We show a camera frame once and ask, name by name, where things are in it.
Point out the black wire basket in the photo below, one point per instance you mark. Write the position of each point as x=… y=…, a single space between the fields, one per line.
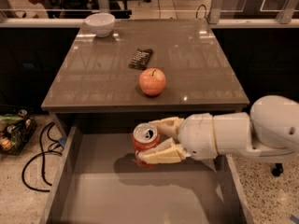
x=15 y=132

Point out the red coke can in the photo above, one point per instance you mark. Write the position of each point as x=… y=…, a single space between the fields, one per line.
x=145 y=136

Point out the white bowl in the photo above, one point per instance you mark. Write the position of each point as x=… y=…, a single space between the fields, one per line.
x=100 y=24

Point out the black stand with caster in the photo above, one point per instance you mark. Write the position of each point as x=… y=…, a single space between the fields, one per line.
x=277 y=170

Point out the open grey top drawer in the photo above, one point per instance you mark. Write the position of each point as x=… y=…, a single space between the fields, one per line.
x=98 y=182

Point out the grey counter cabinet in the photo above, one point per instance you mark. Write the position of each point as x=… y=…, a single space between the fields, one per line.
x=147 y=67

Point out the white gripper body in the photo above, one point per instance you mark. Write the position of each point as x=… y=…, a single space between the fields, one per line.
x=196 y=134

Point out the dark snack bar wrapper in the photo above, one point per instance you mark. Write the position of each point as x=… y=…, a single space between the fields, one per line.
x=141 y=59

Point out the black office chair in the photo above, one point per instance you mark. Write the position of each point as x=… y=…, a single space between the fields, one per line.
x=74 y=9

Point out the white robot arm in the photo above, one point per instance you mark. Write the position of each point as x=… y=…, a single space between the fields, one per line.
x=268 y=133

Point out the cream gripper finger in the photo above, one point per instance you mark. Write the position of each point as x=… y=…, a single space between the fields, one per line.
x=168 y=127
x=166 y=152

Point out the red apple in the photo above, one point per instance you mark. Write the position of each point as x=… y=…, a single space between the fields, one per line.
x=152 y=81

